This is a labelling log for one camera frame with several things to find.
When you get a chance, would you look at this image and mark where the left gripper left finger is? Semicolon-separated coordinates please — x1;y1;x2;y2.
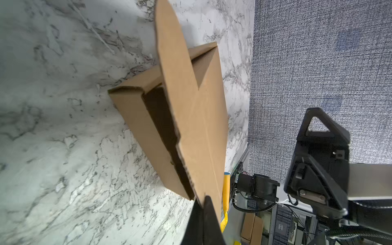
181;201;204;245

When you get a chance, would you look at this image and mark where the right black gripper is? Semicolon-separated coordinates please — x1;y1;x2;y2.
284;108;351;219

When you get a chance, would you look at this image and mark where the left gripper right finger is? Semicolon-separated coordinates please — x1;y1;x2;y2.
203;196;225;245

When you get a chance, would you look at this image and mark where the yellow plastic toy shovel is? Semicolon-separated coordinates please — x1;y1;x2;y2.
220;172;231;233

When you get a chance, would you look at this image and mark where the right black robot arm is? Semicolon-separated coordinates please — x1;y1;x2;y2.
284;108;392;245

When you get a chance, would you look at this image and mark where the brown cardboard box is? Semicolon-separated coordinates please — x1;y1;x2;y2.
241;213;264;245
108;1;228;221

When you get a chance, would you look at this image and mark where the brown cardboard box on shelf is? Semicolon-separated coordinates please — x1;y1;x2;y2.
241;213;264;245

